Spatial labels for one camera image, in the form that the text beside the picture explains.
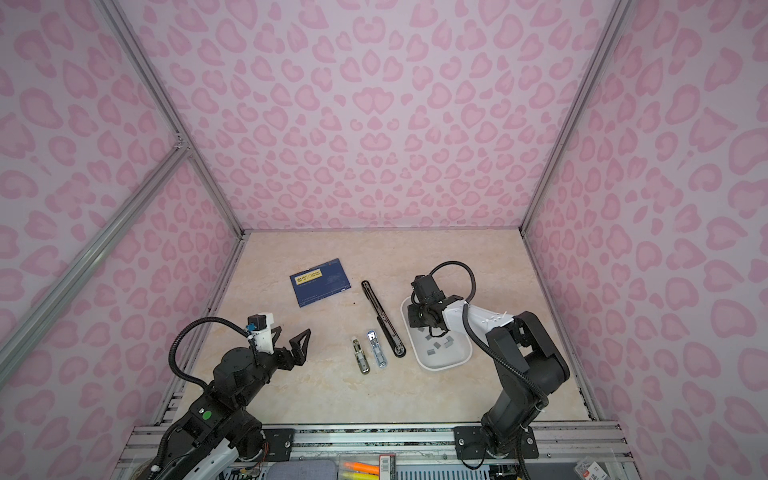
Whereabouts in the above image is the grey white mini stapler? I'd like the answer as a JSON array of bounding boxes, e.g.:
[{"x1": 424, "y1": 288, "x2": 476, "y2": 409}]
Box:
[{"x1": 352, "y1": 337, "x2": 370, "y2": 375}]

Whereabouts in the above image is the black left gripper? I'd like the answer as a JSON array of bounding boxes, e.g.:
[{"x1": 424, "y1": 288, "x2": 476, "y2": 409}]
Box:
[{"x1": 237, "y1": 325, "x2": 310, "y2": 409}]

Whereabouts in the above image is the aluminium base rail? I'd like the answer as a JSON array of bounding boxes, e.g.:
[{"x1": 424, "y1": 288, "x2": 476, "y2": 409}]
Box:
[{"x1": 112, "y1": 414, "x2": 639, "y2": 479}]

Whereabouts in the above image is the orange marker pen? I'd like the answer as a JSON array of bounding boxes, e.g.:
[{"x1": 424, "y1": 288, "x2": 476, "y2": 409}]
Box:
[{"x1": 343, "y1": 462, "x2": 380, "y2": 476}]

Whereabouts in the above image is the blue book yellow label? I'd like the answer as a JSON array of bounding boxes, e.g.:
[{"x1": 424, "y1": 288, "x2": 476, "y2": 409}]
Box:
[{"x1": 290, "y1": 258, "x2": 351, "y2": 308}]

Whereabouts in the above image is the white plastic tray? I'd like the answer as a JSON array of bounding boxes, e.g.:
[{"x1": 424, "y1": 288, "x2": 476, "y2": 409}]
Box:
[{"x1": 400, "y1": 298, "x2": 473, "y2": 372}]

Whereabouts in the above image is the grey foam pad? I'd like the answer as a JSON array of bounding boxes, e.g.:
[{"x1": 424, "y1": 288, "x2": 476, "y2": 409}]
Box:
[{"x1": 265, "y1": 460, "x2": 338, "y2": 480}]

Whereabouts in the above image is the yellow marker pen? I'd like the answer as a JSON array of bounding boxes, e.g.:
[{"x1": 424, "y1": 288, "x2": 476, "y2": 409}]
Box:
[{"x1": 342, "y1": 471, "x2": 379, "y2": 480}]

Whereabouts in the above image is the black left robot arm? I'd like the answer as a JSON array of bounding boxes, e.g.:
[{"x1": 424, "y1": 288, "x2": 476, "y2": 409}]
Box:
[{"x1": 135, "y1": 314, "x2": 311, "y2": 479}]

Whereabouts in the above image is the black long stapler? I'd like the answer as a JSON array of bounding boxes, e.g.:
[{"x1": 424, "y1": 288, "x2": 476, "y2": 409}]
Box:
[{"x1": 361, "y1": 280, "x2": 407, "y2": 358}]

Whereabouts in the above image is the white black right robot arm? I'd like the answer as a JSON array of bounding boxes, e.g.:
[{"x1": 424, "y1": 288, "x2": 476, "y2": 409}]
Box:
[{"x1": 407, "y1": 260, "x2": 570, "y2": 460}]

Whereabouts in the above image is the light blue mini stapler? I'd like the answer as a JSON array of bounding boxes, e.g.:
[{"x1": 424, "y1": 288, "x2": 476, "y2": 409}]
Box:
[{"x1": 367, "y1": 330, "x2": 388, "y2": 369}]

